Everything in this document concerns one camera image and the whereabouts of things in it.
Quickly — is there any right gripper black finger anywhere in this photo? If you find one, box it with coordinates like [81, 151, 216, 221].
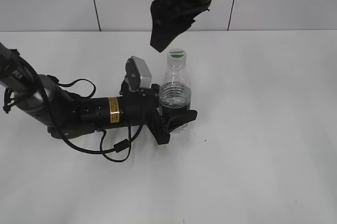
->
[150, 18, 191, 53]

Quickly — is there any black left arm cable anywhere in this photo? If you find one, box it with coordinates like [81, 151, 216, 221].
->
[2, 55, 144, 162]

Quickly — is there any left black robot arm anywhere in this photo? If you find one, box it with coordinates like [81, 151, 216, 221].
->
[1, 45, 197, 145]

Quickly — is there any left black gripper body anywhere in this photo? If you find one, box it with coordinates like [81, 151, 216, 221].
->
[118, 83, 170, 145]

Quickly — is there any clear water bottle green label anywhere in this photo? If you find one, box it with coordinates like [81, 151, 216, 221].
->
[158, 65, 192, 135]

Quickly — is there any white green bottle cap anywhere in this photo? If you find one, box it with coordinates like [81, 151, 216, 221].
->
[167, 48, 187, 68]

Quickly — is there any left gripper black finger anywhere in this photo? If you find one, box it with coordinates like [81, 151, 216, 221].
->
[163, 108, 197, 133]

